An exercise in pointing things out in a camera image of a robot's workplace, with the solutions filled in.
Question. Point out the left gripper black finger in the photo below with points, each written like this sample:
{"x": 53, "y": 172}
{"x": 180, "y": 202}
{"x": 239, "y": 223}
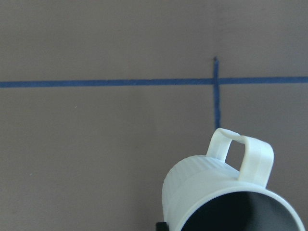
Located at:
{"x": 161, "y": 226}

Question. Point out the white mug dark inside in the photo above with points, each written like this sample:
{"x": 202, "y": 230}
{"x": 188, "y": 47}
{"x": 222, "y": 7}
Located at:
{"x": 225, "y": 190}

